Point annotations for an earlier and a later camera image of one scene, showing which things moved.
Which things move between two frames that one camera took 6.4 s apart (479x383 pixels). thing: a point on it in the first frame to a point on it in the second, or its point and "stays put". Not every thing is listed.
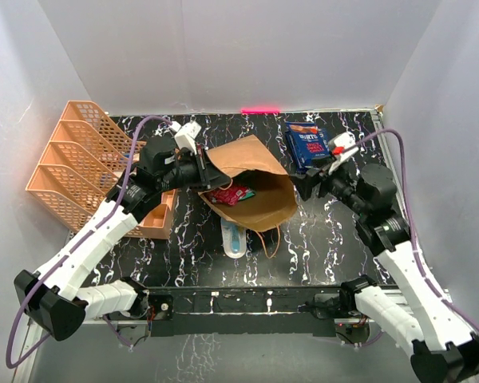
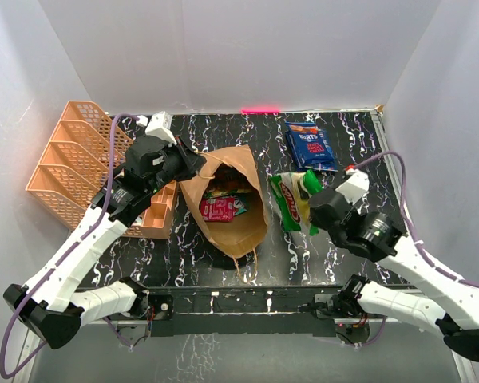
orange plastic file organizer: (87, 156) stays put
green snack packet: (249, 194) to (291, 192)
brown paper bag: (249, 164) to (243, 235)
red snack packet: (230, 195) to (218, 209)
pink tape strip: (260, 110) stays put
